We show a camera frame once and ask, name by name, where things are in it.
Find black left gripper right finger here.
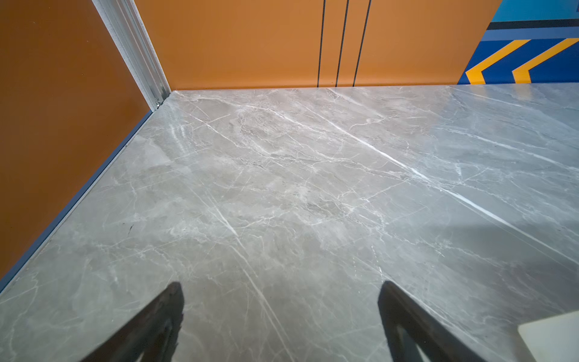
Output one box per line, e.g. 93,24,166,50
378,281,483,361

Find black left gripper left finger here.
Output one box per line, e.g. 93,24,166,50
83,281,185,361

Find aluminium corner post left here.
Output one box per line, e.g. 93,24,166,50
93,0,171,112

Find white plastic bin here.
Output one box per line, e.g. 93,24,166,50
518,311,579,362

